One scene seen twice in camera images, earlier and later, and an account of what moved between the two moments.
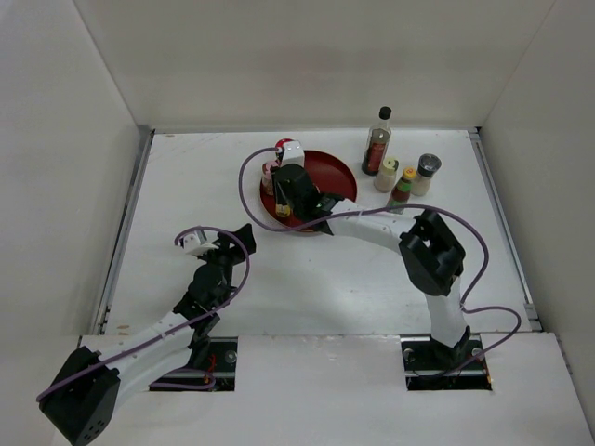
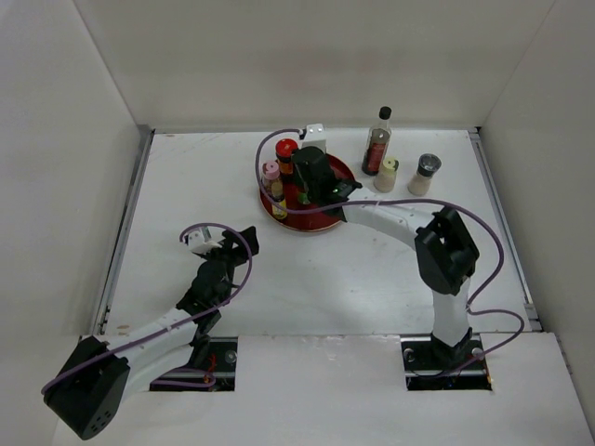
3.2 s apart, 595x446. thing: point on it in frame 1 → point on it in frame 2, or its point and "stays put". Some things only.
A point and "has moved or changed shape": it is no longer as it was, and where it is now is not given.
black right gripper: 280,197 → 297,177
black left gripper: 224,240 stays put
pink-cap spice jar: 268,177 stays put
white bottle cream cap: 385,179 stays put
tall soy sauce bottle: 377,143 stays put
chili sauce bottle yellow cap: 402,190 has moved or changed shape
